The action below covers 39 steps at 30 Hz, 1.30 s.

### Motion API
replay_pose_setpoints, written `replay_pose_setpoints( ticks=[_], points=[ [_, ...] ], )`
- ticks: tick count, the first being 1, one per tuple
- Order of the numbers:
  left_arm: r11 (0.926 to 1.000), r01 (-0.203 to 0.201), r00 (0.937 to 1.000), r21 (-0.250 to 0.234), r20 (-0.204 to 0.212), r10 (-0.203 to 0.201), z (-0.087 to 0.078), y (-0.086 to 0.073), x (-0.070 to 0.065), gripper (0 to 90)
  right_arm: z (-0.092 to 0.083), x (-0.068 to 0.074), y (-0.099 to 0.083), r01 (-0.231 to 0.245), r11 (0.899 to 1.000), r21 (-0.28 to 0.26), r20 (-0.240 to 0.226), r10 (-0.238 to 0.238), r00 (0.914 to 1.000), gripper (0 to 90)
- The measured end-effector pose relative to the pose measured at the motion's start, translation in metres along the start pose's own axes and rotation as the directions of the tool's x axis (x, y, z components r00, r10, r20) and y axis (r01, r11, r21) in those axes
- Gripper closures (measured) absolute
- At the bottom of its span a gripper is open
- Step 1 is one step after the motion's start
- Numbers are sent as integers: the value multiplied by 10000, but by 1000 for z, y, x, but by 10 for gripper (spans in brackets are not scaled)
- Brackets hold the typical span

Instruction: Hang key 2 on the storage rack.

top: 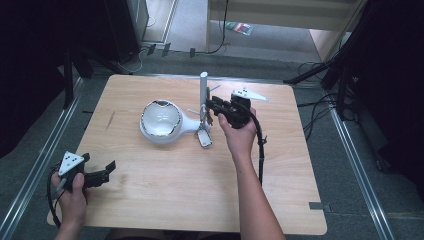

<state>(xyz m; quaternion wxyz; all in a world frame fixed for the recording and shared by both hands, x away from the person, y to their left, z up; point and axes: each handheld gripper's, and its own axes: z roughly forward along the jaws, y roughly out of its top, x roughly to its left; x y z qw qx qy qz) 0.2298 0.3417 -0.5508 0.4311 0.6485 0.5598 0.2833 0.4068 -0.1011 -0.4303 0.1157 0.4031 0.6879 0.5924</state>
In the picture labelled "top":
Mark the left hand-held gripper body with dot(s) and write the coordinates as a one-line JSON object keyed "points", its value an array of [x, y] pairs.
{"points": [[70, 163]]}

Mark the black metal stand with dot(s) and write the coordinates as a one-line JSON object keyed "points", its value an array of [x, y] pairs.
{"points": [[68, 80], [340, 80]]}

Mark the light wooden shelf unit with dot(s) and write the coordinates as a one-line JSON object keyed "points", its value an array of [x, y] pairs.
{"points": [[266, 13]]}

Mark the white key holder with bowl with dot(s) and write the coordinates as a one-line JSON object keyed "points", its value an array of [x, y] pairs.
{"points": [[163, 121]]}

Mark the person's right hand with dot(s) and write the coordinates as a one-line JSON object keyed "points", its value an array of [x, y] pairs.
{"points": [[241, 140]]}

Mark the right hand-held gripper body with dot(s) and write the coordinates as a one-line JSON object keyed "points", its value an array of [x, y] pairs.
{"points": [[238, 115]]}

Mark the person's left hand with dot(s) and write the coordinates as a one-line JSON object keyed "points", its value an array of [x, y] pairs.
{"points": [[71, 203]]}

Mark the grey tape strip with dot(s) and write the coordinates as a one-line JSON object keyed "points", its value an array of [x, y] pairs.
{"points": [[315, 205]]}

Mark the aluminium floor rail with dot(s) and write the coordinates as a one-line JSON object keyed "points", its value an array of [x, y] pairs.
{"points": [[363, 180], [40, 156]]}

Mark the black cabinet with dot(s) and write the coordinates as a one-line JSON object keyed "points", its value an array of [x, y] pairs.
{"points": [[128, 26]]}

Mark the colourful packet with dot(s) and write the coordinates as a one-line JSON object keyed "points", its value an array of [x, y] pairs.
{"points": [[240, 28]]}

